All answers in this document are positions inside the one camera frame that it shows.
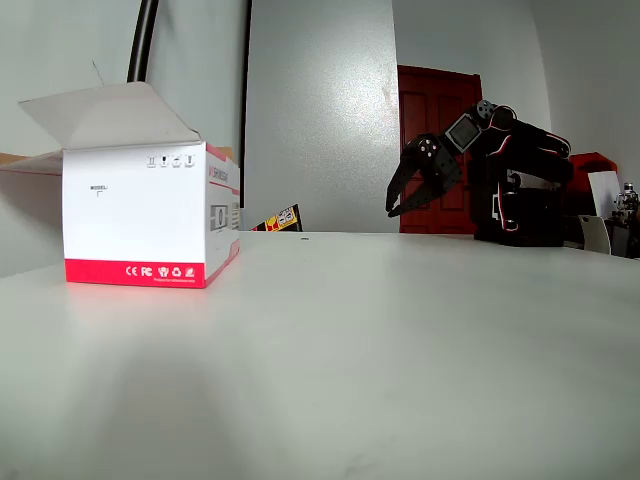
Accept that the black camera stand pole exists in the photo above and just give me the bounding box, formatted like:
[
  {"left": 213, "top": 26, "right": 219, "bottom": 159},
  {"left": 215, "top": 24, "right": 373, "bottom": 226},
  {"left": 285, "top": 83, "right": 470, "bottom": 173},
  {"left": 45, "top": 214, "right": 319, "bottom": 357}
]
[{"left": 126, "top": 0, "right": 161, "bottom": 84}]

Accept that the dark red door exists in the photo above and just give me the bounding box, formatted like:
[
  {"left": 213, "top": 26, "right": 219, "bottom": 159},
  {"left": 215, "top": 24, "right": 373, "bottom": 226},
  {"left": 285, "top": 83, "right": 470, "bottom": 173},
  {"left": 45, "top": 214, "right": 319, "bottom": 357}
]
[{"left": 397, "top": 64, "right": 485, "bottom": 236}]

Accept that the metal lab instrument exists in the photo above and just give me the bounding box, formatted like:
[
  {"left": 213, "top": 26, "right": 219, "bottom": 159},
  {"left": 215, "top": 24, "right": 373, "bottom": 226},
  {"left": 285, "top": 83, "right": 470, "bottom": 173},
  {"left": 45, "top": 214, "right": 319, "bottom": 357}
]
[{"left": 612, "top": 181, "right": 640, "bottom": 227}]

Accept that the white chair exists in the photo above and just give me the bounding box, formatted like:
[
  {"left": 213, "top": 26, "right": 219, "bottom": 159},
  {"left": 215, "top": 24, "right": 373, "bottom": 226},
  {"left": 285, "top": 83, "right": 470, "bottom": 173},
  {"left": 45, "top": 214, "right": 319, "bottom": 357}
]
[{"left": 578, "top": 214, "right": 612, "bottom": 255}]

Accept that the red cabinet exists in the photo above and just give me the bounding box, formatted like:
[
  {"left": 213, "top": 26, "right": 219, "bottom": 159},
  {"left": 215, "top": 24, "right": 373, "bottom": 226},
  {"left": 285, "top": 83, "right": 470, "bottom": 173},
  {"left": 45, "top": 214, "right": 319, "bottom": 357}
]
[{"left": 568, "top": 152, "right": 617, "bottom": 201}]

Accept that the open cardboard box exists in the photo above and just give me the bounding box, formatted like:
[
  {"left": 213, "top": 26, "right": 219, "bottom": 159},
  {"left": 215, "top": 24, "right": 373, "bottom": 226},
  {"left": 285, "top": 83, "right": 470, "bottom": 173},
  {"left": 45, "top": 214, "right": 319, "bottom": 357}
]
[{"left": 0, "top": 81, "right": 242, "bottom": 290}]

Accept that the white board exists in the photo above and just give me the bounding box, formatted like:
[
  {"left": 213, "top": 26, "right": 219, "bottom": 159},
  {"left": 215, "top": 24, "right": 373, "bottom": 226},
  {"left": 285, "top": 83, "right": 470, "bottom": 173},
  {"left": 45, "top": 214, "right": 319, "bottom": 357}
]
[{"left": 587, "top": 171, "right": 621, "bottom": 217}]

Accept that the black yellow red packet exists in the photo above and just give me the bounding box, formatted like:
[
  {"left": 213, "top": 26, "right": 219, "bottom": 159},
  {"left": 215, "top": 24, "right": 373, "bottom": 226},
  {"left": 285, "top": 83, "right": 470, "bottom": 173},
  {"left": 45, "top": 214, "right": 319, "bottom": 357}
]
[{"left": 251, "top": 202, "right": 304, "bottom": 233}]

